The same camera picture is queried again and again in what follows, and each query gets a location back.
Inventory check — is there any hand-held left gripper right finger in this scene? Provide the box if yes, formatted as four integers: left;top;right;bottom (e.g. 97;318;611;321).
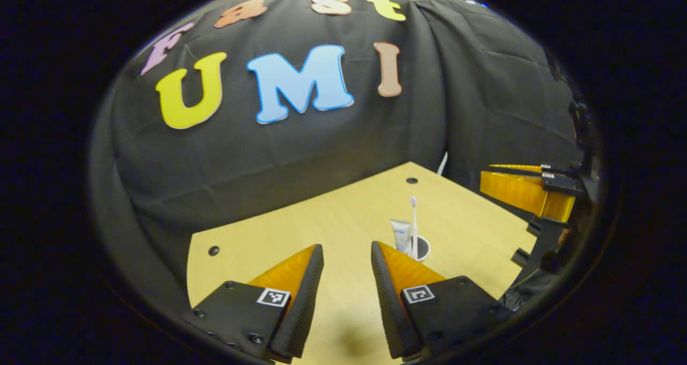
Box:
370;240;513;361

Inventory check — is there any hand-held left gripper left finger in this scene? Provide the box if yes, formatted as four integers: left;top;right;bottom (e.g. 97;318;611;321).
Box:
182;243;325;364

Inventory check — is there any white cup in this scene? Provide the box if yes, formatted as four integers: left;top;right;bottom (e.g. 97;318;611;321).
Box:
411;235;432;262

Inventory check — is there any white toothpaste tube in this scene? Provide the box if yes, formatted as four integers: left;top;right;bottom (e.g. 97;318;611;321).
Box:
390;219;413;257

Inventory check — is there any white toothbrush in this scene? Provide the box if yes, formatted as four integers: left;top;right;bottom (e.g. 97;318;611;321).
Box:
410;196;419;259

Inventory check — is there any light wooden desktop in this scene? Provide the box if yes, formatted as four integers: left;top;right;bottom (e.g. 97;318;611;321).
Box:
186;162;537;365

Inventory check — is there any black backdrop cloth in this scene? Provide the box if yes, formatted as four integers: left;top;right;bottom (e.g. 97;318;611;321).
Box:
89;0;591;312

